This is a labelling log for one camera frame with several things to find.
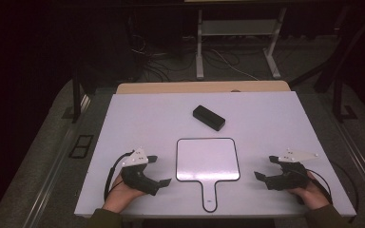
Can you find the white metal stand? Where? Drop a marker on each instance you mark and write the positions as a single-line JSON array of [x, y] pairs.
[[199, 47]]

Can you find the black whiteboard eraser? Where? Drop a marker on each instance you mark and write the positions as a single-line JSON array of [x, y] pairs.
[[209, 117]]

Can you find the person's right hand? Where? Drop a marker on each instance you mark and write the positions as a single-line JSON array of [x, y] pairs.
[[312, 194]]

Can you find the aluminium floor rail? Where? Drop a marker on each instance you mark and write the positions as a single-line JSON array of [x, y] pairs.
[[57, 164], [361, 161]]

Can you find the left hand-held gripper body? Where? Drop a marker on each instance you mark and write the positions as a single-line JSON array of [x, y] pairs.
[[135, 157]]

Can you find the black metal stand post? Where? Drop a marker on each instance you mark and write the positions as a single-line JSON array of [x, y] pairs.
[[76, 101], [337, 101]]

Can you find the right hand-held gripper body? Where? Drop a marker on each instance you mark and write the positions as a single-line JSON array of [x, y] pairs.
[[293, 177]]

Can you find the person's left hand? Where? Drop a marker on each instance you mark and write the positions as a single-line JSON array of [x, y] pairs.
[[122, 193]]

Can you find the light wooden table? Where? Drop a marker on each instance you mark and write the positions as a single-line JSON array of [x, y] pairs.
[[202, 87]]

